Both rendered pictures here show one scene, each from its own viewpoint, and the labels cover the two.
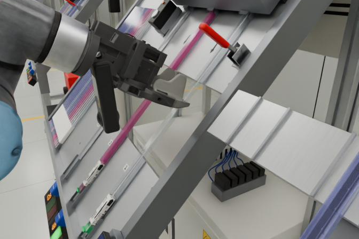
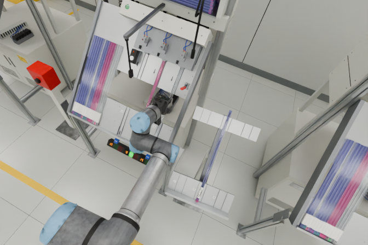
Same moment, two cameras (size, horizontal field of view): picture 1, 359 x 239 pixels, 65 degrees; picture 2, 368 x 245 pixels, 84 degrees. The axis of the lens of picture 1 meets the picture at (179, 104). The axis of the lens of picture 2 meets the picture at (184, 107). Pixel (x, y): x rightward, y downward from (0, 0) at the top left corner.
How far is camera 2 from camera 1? 0.82 m
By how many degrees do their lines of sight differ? 46
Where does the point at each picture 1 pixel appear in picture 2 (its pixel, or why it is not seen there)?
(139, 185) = (164, 130)
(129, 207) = (164, 137)
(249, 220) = not seen: hidden behind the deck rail
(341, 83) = (207, 75)
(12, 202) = (19, 152)
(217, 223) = (172, 122)
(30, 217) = (44, 152)
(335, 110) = (205, 81)
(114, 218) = not seen: hidden behind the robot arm
